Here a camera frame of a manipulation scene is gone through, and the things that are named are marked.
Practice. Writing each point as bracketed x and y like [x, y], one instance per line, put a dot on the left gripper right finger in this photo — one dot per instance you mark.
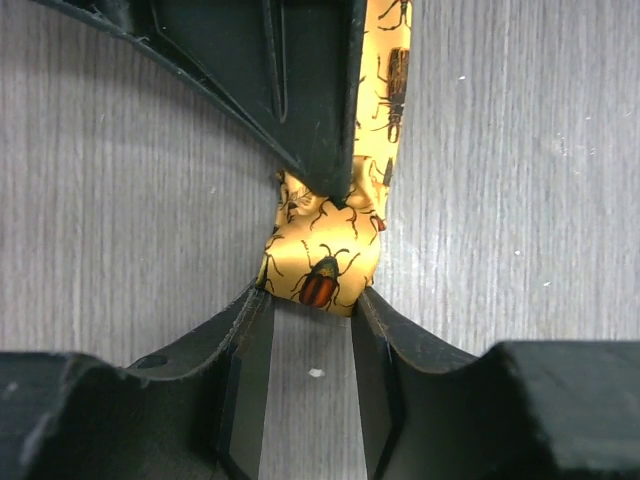
[522, 410]

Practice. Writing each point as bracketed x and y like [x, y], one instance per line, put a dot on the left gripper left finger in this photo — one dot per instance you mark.
[194, 409]

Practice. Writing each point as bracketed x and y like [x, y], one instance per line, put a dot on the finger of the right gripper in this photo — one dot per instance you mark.
[313, 52]
[219, 49]

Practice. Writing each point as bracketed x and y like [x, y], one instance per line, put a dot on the yellow beetle print tie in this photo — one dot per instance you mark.
[323, 253]

